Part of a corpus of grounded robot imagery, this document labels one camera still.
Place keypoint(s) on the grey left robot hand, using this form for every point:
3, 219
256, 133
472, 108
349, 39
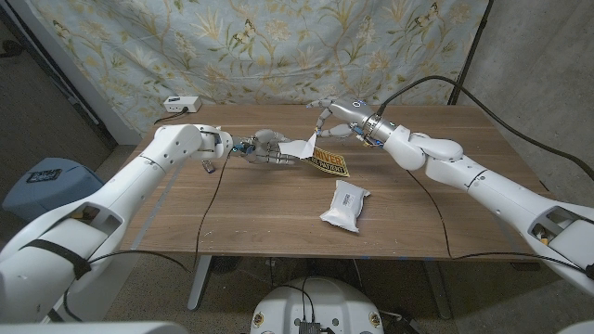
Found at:
262, 148

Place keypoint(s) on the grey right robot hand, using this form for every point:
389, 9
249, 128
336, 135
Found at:
357, 113

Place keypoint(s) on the white sticker backing paper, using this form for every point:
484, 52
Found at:
292, 148

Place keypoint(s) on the yellow new driver bumper sticker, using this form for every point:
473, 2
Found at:
331, 162

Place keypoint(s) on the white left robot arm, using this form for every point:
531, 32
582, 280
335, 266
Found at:
116, 195

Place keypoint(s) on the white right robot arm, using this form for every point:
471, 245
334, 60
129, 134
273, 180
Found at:
487, 185

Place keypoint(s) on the white sealed plastic package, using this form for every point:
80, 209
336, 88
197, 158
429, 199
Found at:
345, 204

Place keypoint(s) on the floral printed backdrop cloth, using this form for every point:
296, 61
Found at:
301, 51

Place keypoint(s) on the white power socket box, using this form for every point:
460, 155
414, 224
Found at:
182, 105

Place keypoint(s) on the black backdrop stand pole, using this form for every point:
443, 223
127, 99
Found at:
468, 55

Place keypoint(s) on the white table leg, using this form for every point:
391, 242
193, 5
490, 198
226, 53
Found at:
199, 283

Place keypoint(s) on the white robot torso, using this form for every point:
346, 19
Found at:
325, 301

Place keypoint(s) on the grey table leg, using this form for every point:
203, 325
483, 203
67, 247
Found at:
438, 290

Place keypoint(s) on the black item on bin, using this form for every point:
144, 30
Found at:
44, 175

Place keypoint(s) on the blue plastic bin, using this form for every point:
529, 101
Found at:
46, 197

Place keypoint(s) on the white robot chest edge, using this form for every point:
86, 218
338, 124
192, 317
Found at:
93, 328

